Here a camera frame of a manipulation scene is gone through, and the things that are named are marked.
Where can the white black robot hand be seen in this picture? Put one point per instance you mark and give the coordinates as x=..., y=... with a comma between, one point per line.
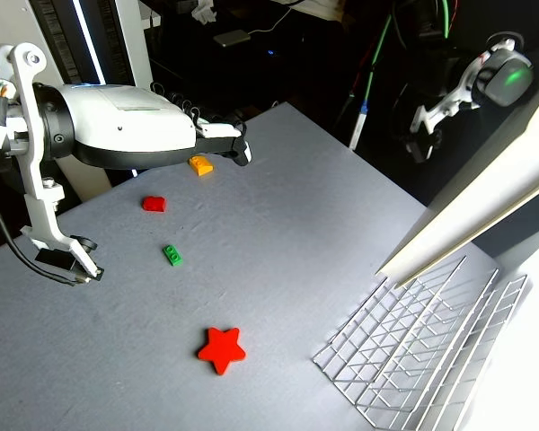
x=130, y=121
x=505, y=76

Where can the cream paperback book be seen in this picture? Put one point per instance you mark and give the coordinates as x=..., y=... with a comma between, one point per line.
x=476, y=211

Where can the orange toy brick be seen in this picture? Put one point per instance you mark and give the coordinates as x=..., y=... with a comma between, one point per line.
x=201, y=166

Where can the red toy brick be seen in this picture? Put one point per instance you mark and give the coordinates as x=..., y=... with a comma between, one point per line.
x=154, y=204

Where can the white crumpled tissue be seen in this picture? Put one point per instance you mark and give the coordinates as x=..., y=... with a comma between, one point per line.
x=204, y=12

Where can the grey flat device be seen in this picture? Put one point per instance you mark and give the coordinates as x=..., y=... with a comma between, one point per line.
x=232, y=38

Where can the green toy brick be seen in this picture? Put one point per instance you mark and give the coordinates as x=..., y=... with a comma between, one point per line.
x=173, y=254

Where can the grey table cloth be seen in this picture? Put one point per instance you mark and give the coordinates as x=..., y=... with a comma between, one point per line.
x=274, y=224

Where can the red star block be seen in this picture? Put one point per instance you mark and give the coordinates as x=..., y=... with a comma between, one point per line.
x=222, y=350

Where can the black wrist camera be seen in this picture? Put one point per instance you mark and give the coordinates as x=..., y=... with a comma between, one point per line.
x=54, y=259
x=422, y=148

